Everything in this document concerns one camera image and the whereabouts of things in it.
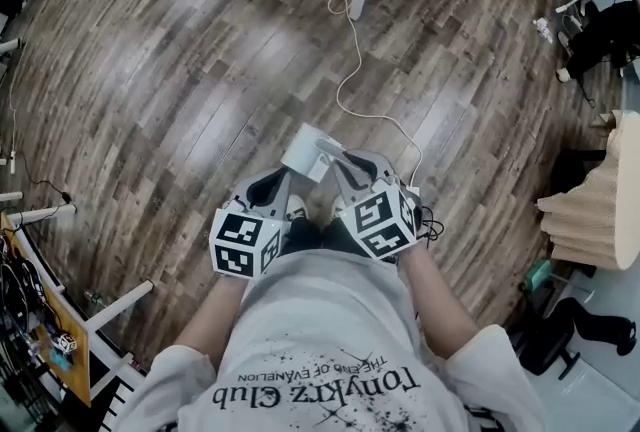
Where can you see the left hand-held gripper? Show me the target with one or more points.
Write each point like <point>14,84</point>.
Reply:
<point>240,245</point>

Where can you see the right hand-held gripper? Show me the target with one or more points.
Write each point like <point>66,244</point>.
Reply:
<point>380,225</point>

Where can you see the person's left forearm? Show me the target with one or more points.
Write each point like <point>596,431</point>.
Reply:
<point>210,320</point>

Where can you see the person's right forearm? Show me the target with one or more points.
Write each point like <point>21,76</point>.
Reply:
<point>435,315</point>

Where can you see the person's left white shoe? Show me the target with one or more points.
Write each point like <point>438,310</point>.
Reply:
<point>296,206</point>

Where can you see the person's white shoe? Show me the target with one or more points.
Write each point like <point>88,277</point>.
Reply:
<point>296,206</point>
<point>337,207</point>

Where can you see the person's right white shoe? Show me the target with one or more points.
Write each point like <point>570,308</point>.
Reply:
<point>337,207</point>

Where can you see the person's black trousers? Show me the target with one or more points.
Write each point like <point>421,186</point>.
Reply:
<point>325,240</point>

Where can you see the person's white printed shirt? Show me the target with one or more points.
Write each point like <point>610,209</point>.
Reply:
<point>320,320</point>

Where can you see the green box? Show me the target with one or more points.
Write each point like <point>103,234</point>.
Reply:
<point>538,275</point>

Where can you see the white table leg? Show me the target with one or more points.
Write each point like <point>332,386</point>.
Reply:
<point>45,212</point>

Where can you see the crumpled white paper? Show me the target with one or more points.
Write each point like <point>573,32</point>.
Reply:
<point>542,29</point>

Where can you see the small black-white patterned block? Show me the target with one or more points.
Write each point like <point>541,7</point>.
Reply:
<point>66,343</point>

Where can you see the black office chair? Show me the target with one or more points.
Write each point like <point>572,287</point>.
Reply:
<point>545,345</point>

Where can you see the black and white metal rack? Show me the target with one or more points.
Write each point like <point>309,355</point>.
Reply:
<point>115,395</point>

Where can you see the small white power strip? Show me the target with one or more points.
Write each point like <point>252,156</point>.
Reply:
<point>11,162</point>

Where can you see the small blue item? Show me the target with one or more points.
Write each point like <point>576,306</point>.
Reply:
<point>59,359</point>

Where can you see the wooden desk with white legs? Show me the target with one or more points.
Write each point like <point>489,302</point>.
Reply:
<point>75,380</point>

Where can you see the round cream table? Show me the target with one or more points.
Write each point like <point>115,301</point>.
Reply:
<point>629,190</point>

